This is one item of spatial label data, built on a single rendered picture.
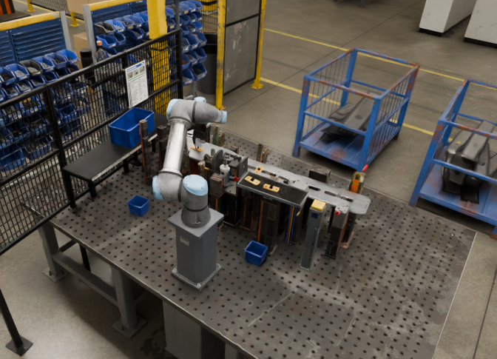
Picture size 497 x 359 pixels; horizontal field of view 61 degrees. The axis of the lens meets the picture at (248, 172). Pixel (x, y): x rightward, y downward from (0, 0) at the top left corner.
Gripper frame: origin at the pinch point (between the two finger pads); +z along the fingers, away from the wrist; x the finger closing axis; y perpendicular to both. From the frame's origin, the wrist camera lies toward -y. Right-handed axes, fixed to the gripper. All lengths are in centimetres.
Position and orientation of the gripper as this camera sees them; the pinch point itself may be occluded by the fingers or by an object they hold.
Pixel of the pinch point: (197, 146)
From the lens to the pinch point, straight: 288.7
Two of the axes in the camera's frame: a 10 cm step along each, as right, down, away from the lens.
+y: 8.9, 3.2, -3.3
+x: 4.5, -4.9, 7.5
